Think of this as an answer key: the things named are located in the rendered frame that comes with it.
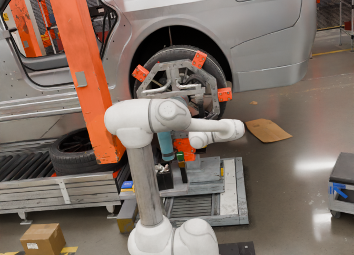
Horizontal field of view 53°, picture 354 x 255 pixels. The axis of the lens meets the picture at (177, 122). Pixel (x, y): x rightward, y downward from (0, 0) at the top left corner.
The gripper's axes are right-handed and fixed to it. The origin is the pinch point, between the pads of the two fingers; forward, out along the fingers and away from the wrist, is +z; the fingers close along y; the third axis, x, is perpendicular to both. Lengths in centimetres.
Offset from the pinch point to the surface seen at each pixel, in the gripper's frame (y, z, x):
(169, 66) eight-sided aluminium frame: -18.0, 20.9, 26.9
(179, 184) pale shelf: -18.2, -17.7, -38.0
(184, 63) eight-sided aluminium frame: -8.0, 20.5, 27.6
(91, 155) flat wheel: -91, 27, -34
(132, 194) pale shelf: -47, -25, -38
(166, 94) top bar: -19.7, 1.9, 14.3
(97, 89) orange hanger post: -64, 5, 23
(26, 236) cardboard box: -129, -24, -65
